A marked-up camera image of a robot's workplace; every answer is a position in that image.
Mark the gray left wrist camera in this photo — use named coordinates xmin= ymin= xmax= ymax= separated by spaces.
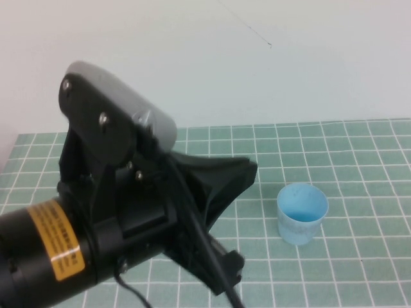
xmin=66 ymin=60 xmax=179 ymax=152

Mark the black left camera mount bracket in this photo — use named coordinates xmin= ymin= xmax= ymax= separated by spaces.
xmin=57 ymin=72 xmax=139 ymax=225

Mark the thin black looped cable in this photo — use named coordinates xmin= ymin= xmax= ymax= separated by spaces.
xmin=114 ymin=271 xmax=152 ymax=308

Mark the light blue plastic cup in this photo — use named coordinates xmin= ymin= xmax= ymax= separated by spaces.
xmin=276 ymin=182 xmax=329 ymax=247

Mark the thick black camera cable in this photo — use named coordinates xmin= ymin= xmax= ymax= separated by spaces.
xmin=146 ymin=128 xmax=247 ymax=308

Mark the green white grid tablecloth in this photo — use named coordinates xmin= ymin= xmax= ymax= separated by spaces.
xmin=0 ymin=118 xmax=411 ymax=308

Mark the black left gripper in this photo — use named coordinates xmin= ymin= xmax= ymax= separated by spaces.
xmin=85 ymin=153 xmax=259 ymax=296

